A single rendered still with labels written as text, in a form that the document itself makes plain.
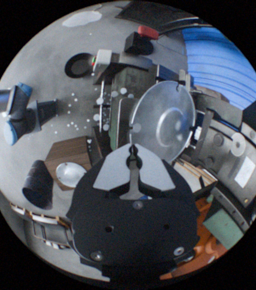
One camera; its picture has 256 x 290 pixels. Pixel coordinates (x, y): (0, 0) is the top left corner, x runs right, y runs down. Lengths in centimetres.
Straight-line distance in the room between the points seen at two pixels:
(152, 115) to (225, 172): 26
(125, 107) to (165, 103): 11
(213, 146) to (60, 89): 108
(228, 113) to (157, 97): 40
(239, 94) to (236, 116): 105
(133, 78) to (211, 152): 34
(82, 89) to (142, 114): 81
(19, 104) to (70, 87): 68
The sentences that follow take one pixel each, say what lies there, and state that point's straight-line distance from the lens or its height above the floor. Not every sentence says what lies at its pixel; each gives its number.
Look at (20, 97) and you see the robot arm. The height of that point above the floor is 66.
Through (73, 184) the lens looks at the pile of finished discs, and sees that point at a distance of 94.
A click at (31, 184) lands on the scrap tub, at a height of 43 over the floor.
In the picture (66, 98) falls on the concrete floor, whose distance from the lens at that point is 99.
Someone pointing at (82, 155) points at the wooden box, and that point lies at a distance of 73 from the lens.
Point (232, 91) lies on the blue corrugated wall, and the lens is 157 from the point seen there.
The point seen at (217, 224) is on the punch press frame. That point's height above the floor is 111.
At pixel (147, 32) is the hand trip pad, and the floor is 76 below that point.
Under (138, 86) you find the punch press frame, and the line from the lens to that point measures 37.
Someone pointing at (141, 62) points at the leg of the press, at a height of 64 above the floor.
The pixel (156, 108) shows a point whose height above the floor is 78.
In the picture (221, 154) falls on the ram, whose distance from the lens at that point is 26.
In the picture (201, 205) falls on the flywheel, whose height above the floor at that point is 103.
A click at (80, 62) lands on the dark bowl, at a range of 106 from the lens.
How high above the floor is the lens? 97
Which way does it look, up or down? 52 degrees down
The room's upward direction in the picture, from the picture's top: 137 degrees clockwise
